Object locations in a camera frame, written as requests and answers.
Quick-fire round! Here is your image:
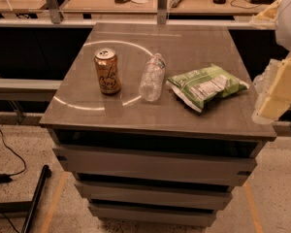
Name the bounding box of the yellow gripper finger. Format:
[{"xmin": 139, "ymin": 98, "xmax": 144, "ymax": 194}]
[
  {"xmin": 252, "ymin": 52, "xmax": 291, "ymax": 124},
  {"xmin": 249, "ymin": 0, "xmax": 282, "ymax": 29}
]

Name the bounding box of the orange soda can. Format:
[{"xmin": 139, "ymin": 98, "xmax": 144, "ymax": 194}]
[{"xmin": 94, "ymin": 48, "xmax": 121, "ymax": 94}]

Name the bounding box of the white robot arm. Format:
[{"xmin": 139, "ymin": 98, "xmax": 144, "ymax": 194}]
[{"xmin": 249, "ymin": 0, "xmax": 291, "ymax": 124}]

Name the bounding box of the green chip bag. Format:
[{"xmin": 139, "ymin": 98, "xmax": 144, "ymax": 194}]
[{"xmin": 166, "ymin": 64, "xmax": 249, "ymax": 113}]

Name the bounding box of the grey drawer cabinet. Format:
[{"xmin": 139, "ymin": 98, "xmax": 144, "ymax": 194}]
[{"xmin": 41, "ymin": 23, "xmax": 275, "ymax": 227}]

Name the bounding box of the clear plastic water bottle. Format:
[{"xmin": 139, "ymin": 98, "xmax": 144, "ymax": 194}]
[{"xmin": 139, "ymin": 53, "xmax": 166, "ymax": 102}]

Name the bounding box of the black stand leg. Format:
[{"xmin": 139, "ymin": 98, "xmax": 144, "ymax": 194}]
[{"xmin": 0, "ymin": 165, "xmax": 51, "ymax": 233}]

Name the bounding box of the metal frame post middle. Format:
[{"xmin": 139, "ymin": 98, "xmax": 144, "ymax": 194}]
[{"xmin": 157, "ymin": 0, "xmax": 167, "ymax": 24}]

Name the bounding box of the metal frame post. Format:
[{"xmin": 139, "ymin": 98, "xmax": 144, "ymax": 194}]
[
  {"xmin": 157, "ymin": 0, "xmax": 167, "ymax": 24},
  {"xmin": 46, "ymin": 0, "xmax": 63, "ymax": 24}
]

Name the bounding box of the metal frame post left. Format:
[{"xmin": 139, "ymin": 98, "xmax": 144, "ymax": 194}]
[{"xmin": 46, "ymin": 0, "xmax": 63, "ymax": 24}]

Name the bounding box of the black floor cable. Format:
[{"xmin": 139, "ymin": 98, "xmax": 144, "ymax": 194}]
[{"xmin": 0, "ymin": 119, "xmax": 27, "ymax": 184}]

